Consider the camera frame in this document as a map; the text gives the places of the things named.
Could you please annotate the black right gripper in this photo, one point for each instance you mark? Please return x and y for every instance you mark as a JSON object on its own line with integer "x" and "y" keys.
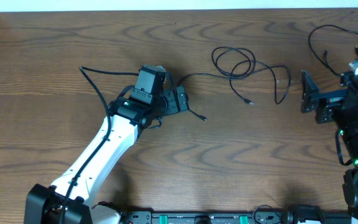
{"x": 323, "y": 104}

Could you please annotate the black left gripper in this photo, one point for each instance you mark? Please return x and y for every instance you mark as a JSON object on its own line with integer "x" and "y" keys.
{"x": 179, "y": 101}

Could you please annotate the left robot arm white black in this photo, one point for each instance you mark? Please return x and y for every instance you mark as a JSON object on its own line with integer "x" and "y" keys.
{"x": 70, "y": 198}

